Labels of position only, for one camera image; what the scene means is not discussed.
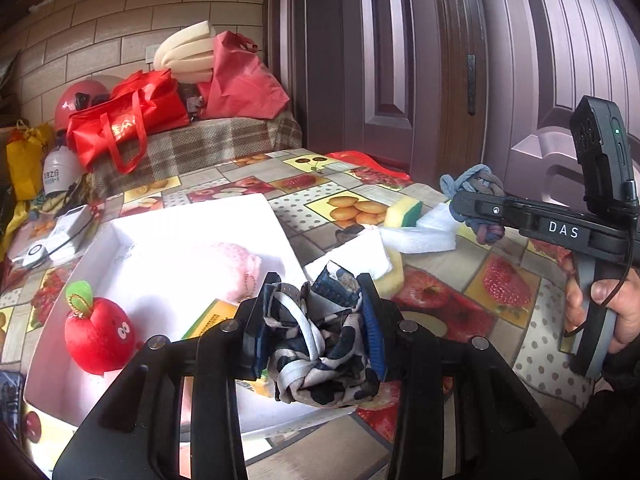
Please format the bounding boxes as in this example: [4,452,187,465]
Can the grey blue knotted rope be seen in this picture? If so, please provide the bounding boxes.
[439,162,508,246]

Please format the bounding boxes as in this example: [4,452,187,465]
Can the yellow sponge block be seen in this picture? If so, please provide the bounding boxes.
[373,247,405,300]

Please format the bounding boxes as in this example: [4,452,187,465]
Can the black white patterned scarf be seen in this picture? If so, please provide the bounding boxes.
[260,261,385,408]

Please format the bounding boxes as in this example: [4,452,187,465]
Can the white socks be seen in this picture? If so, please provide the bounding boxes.
[304,228,393,281]

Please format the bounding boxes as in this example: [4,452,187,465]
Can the green yellow scrub sponge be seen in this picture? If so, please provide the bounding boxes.
[384,196,423,229]

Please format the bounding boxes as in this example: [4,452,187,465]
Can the right hand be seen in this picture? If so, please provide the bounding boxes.
[561,256,640,354]

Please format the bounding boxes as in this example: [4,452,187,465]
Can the red apple plush toy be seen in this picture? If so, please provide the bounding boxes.
[64,281,141,376]

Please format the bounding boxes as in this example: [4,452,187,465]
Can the fruit print tablecloth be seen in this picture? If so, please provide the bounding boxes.
[0,148,597,480]

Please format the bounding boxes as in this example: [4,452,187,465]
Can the white cardboard box tray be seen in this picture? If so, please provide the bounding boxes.
[22,192,359,441]

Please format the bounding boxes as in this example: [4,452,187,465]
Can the pink fluffy plush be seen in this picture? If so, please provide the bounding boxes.
[212,243,262,304]

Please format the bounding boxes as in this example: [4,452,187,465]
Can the white power bank device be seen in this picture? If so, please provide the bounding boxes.
[11,205,94,269]

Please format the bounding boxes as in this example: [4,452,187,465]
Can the brown door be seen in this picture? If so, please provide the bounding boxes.
[266,0,639,208]

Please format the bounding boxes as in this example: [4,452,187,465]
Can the white hard hat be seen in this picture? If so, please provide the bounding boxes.
[42,145,85,196]

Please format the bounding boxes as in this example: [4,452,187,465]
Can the plaid blanket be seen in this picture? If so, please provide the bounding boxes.
[90,110,303,200]

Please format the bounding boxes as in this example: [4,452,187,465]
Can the red tote bag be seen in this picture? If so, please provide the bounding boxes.
[66,70,190,174]

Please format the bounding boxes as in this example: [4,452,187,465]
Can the yellow shopping bag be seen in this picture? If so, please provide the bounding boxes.
[6,120,54,202]

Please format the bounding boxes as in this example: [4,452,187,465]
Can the pink helmet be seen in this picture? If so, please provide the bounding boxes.
[54,79,110,131]

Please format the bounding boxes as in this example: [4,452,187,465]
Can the pink red cloth bag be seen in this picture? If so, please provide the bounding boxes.
[198,32,290,120]

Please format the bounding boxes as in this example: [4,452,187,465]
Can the cream foam roll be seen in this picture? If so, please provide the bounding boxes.
[153,21,215,84]

